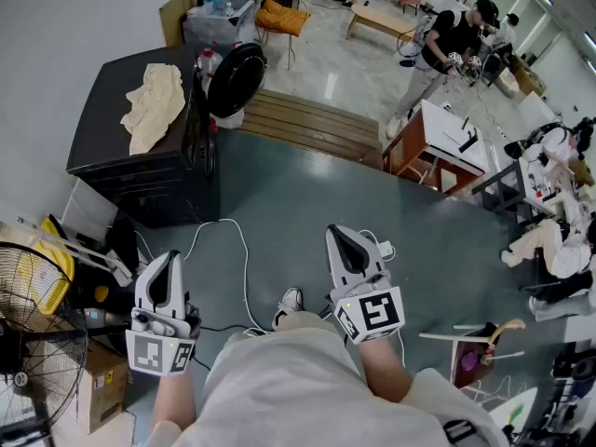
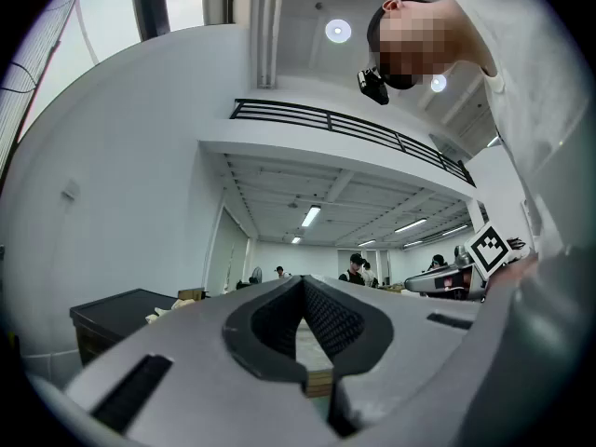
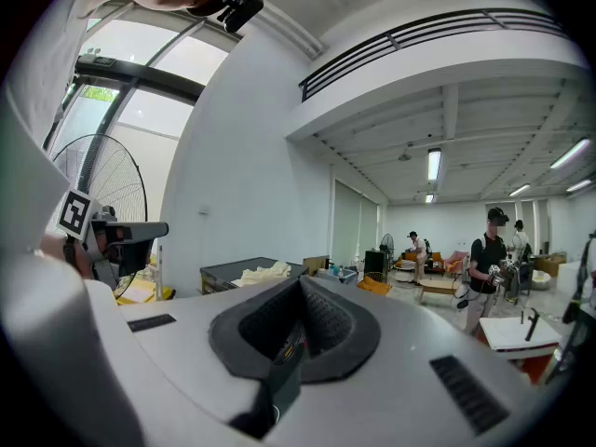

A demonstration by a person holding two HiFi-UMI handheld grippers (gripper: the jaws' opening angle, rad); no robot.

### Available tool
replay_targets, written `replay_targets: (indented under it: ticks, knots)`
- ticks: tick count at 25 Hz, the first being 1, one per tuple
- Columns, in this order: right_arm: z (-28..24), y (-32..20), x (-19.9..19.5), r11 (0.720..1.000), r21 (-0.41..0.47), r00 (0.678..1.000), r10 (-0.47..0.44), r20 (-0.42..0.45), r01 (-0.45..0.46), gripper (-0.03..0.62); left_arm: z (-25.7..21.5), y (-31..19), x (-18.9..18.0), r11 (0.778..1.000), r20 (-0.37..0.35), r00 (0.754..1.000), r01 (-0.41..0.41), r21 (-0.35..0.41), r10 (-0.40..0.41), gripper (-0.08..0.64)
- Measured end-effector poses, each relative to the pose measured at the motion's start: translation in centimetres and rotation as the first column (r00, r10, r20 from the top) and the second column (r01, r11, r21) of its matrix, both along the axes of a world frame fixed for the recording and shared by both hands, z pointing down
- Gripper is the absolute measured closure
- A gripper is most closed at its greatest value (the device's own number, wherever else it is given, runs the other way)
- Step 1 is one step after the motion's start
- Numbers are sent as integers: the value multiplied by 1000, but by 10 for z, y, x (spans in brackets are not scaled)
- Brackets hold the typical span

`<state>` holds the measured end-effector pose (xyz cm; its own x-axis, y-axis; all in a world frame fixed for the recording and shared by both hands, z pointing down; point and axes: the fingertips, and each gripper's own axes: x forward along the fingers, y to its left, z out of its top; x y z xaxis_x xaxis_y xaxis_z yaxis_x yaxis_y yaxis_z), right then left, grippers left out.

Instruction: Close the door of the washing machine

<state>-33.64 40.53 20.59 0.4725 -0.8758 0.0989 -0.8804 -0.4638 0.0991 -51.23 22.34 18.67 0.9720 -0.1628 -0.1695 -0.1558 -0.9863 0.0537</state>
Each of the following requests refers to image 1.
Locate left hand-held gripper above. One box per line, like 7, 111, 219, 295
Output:
125, 250, 202, 377

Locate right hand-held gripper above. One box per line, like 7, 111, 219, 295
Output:
324, 224, 406, 345

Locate black round machine door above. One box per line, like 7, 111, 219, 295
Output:
207, 42, 269, 119

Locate person's right forearm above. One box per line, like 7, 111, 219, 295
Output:
356, 337, 414, 405

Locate person's left forearm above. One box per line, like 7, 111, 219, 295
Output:
148, 365, 199, 432

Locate black washing machine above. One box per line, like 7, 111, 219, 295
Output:
66, 47, 223, 230

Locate white metal stand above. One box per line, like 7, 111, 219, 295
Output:
16, 215, 135, 289

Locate black bag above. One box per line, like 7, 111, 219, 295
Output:
104, 216, 141, 274

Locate person's white right shoe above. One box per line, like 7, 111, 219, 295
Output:
271, 287, 305, 331

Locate person's beige shorts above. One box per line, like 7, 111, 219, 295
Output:
223, 311, 348, 358

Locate yellow lid bin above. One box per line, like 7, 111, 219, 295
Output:
31, 215, 76, 317

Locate white flat panel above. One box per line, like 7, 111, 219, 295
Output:
60, 177, 120, 241

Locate brown cardboard box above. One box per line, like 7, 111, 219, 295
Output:
76, 342, 130, 436

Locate large black floor fan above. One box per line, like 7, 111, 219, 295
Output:
0, 241, 89, 442

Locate red-brown table white top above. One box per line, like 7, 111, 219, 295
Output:
382, 99, 495, 197

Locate person's white shirt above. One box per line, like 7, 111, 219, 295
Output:
143, 332, 511, 447

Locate wooden slatted pallet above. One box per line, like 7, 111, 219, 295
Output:
237, 88, 384, 171

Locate small red-brown side table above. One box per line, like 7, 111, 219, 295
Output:
418, 321, 527, 390

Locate beige curved object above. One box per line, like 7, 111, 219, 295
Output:
486, 318, 526, 346

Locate black tool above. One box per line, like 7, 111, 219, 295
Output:
458, 127, 481, 154

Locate dark grey table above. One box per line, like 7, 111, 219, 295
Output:
472, 156, 583, 225

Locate cream crumpled cloth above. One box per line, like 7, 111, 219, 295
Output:
119, 62, 186, 156

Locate low wooden table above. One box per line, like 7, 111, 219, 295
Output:
345, 3, 416, 42

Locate clear plastic storage box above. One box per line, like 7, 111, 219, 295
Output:
182, 0, 257, 58

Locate brown cardboard sheet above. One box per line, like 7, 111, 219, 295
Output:
158, 0, 202, 48

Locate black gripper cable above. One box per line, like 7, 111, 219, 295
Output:
190, 324, 255, 373

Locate white floor cable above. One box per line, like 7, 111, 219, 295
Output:
183, 218, 271, 335

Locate black strap buckle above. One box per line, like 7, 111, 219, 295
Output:
441, 418, 480, 446

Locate gold wire chair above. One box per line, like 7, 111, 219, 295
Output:
253, 0, 312, 72

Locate clear water jug red handle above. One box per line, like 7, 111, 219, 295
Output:
195, 44, 225, 82

